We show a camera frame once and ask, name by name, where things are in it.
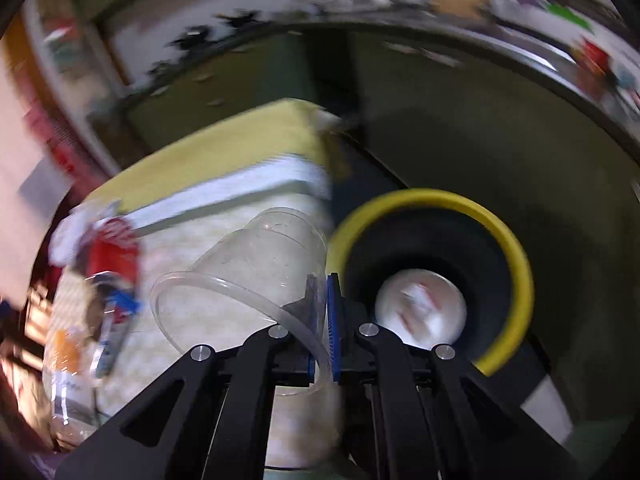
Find yellow-rimmed black trash bin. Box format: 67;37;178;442
325;188;575;443

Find green lower kitchen cabinets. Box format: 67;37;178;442
122;27;636;201

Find green tray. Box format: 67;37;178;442
546;2;592;32

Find white crumpled paper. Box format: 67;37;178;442
49;200;122;267

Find black wok with lid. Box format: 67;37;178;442
171;27;214;52

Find clear plastic cup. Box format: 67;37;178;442
150;206;333;397

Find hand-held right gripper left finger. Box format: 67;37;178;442
54;274;331;480

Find white crumpled wrapper in bin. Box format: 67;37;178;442
374;268;468;349

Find clear plastic bottle orange label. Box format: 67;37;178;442
42;327;102;442

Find yellow-green patterned tablecloth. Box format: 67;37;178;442
40;99;347;472

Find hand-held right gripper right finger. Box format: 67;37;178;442
325;272;587;480

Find blue and white wrapper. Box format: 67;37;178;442
90;272;144;382

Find red cup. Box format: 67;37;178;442
575;40;614;99

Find red snack wrapper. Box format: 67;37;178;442
82;215;142;292

